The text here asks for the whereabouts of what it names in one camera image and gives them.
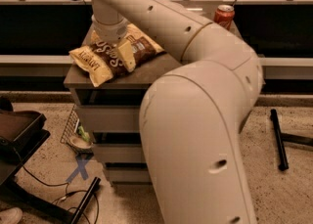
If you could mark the bottom drawer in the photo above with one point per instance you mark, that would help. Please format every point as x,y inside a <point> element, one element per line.
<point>127,176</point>

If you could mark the drawer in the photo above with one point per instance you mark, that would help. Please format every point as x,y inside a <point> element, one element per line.
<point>110,153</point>
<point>109,119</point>
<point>127,176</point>

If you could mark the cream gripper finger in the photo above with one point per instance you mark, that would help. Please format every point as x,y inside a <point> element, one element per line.
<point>125,53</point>

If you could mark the brown chip bag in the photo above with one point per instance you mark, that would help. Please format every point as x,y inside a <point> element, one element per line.
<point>100,58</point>

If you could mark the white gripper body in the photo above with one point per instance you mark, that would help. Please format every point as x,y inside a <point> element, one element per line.
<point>110,31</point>

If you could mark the white shoe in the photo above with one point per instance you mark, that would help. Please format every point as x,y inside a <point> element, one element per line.
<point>11,216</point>

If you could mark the top drawer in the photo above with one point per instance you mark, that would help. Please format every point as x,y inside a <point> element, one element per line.
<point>109,119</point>

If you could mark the black cart with tray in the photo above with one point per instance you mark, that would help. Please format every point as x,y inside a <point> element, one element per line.
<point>21,134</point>

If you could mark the red soda can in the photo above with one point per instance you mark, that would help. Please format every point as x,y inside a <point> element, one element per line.
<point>224,15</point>

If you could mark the middle drawer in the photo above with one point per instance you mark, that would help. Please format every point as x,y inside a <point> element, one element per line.
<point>110,153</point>

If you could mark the wire basket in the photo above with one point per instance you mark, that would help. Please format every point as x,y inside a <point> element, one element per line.
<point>74,128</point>

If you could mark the grey drawer cabinet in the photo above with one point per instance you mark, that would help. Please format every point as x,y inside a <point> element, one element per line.
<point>124,91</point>

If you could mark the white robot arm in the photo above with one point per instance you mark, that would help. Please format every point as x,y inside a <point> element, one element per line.
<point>191,117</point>

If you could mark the small bowl in basket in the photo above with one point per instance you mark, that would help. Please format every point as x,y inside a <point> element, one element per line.
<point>79,143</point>

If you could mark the black stand leg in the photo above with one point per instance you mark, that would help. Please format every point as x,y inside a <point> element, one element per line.
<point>281,138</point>

